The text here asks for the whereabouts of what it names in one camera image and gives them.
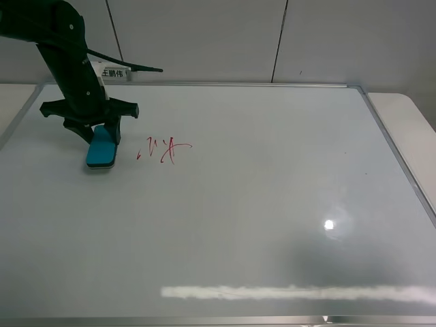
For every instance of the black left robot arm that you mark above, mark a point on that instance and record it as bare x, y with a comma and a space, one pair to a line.
58, 31

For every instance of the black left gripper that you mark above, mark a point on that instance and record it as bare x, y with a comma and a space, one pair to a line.
86, 101

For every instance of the blue whiteboard eraser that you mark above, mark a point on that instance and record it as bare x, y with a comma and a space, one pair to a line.
102, 150

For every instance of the white whiteboard with aluminium frame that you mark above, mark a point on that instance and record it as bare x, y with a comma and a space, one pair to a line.
227, 204

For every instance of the white labelled wrist camera box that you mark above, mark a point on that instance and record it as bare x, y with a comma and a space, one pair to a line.
107, 71

